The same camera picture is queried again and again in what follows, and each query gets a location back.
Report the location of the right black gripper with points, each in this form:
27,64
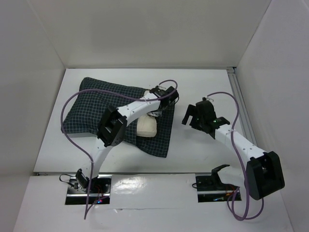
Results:
193,114

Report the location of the cream pillow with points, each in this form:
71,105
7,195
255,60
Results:
146,126

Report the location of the dark checked pillowcase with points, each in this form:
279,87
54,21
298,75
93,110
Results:
88,108

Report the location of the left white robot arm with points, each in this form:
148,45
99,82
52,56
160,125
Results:
112,129

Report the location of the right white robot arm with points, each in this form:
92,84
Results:
261,173

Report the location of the aluminium rail at right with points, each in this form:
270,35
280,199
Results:
243,108

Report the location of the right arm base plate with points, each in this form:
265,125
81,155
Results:
208,191

